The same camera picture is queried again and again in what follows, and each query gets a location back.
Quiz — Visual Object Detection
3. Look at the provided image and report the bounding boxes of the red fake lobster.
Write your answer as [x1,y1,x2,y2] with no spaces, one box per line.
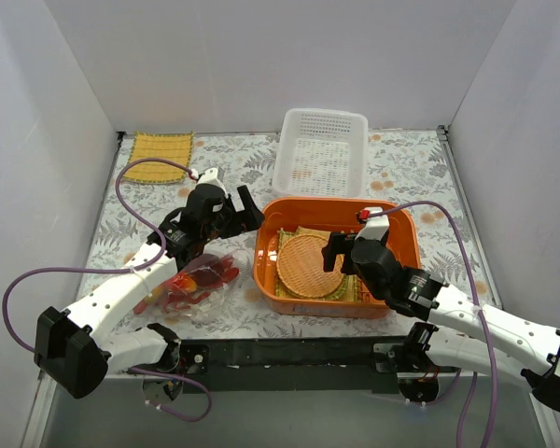
[134,254,241,318]

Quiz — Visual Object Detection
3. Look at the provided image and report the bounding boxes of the clear zip top bag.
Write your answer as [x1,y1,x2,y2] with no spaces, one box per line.
[133,249,242,327]

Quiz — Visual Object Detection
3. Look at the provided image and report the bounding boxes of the orange yellow fake mango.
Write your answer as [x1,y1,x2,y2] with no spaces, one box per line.
[165,273,198,293]

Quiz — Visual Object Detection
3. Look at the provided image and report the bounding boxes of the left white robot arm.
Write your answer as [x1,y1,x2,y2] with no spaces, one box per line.
[34,183,264,399]

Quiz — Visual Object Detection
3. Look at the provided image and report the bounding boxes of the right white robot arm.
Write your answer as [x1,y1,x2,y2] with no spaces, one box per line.
[321,232,560,412]

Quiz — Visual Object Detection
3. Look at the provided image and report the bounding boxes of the orange plastic tub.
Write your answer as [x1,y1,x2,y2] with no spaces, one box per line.
[253,196,396,319]

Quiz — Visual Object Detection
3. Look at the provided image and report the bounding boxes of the green bamboo mat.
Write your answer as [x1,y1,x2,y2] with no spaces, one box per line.
[275,227,362,302]

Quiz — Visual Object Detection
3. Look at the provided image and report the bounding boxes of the round woven bamboo tray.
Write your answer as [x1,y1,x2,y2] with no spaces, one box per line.
[276,234,345,299]

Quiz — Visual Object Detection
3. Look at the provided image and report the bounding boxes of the yellow woven mat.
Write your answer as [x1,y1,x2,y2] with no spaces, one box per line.
[123,132,194,185]

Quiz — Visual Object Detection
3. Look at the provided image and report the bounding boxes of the white perforated plastic basket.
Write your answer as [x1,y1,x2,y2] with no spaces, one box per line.
[272,108,369,198]

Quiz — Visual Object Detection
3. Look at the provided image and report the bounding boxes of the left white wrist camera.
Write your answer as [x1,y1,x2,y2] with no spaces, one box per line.
[190,167,224,188]

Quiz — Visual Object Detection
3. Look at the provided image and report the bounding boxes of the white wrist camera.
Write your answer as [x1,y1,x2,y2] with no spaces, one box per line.
[357,207,389,241]
[190,167,224,188]

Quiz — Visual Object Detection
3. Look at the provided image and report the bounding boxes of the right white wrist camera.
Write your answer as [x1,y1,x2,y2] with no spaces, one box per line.
[357,207,389,241]

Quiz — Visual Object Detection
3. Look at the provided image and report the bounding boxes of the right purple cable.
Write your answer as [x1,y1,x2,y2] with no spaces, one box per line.
[382,201,500,448]

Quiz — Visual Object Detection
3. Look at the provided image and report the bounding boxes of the purple cable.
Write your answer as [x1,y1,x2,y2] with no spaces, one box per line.
[2,158,212,424]
[382,201,500,448]

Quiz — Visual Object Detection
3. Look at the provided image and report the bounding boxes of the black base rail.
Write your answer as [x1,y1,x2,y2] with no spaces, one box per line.
[134,335,463,396]

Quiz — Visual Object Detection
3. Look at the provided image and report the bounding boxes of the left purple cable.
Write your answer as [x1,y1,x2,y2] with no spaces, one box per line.
[2,158,212,424]

